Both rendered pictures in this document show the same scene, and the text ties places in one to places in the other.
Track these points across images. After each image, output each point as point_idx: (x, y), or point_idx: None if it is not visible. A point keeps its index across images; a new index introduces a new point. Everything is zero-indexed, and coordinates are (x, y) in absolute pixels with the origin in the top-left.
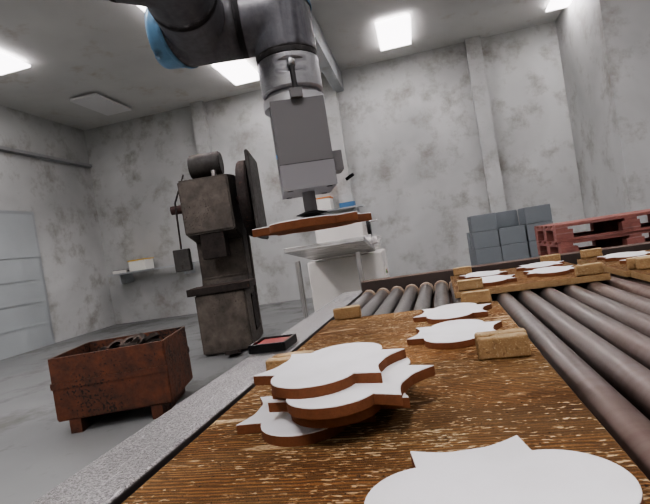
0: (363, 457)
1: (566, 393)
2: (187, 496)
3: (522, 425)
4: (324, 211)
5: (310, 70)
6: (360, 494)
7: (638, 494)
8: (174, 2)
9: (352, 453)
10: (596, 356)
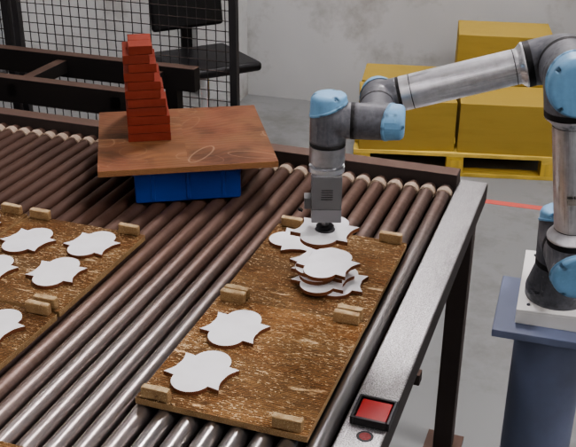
0: None
1: (245, 268)
2: (376, 259)
3: (272, 259)
4: (318, 223)
5: (315, 149)
6: None
7: (274, 233)
8: None
9: None
10: (183, 308)
